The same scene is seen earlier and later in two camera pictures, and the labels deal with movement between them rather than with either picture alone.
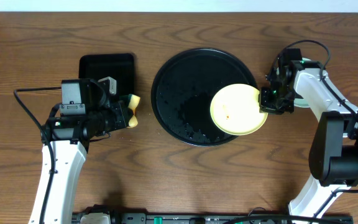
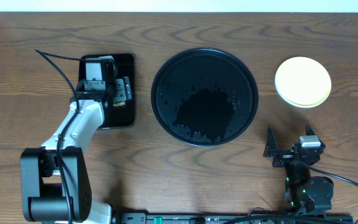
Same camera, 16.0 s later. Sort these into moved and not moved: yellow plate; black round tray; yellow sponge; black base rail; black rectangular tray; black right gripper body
Moved: yellow sponge; black right gripper body; yellow plate
Not moved: black rectangular tray; black base rail; black round tray
